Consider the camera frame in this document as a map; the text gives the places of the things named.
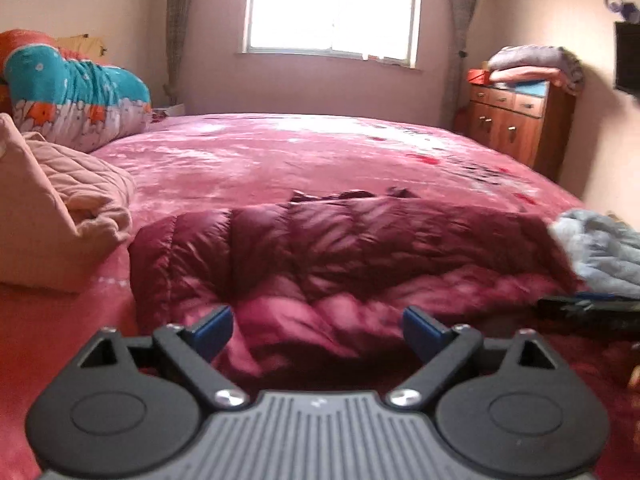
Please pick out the yellow pillow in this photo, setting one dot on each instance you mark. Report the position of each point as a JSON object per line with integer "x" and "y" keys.
{"x": 80, "y": 47}

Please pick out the wooden cabinet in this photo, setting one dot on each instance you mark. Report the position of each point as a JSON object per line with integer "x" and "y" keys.
{"x": 500, "y": 125}

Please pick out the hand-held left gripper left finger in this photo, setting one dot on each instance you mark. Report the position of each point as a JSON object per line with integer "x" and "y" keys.
{"x": 212, "y": 332}

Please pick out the pink folded blanket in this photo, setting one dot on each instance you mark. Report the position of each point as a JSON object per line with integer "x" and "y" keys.
{"x": 515, "y": 74}

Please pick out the grey folded blanket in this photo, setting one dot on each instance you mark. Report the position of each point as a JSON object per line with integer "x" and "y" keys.
{"x": 535, "y": 57}

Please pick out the blue folded cloth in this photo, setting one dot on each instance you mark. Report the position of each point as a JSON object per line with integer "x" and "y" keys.
{"x": 532, "y": 89}

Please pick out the grey checked curtain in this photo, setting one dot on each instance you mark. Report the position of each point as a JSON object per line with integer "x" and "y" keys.
{"x": 177, "y": 20}
{"x": 462, "y": 35}

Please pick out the maroon down jacket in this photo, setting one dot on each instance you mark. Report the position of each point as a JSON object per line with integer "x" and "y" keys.
{"x": 325, "y": 240}

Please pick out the wall television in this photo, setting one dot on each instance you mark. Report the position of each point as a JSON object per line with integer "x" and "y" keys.
{"x": 629, "y": 55}

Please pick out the pink quilted cloth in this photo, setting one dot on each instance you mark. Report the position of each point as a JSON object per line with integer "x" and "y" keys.
{"x": 45, "y": 210}

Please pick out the teal printed quilt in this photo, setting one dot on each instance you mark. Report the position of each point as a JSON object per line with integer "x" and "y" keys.
{"x": 75, "y": 90}

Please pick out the bed with red blanket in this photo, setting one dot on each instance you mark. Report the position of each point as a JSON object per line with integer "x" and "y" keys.
{"x": 300, "y": 160}

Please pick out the window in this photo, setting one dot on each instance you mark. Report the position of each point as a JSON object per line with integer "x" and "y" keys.
{"x": 330, "y": 5}

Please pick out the red box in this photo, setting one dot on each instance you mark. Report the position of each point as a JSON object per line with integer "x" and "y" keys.
{"x": 477, "y": 77}

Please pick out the grey down jacket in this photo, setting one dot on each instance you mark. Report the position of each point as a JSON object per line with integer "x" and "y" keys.
{"x": 600, "y": 250}

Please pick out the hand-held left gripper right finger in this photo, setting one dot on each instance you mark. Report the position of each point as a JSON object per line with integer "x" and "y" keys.
{"x": 425, "y": 332}

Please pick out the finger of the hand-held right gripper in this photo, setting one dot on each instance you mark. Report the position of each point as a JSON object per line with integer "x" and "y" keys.
{"x": 590, "y": 312}

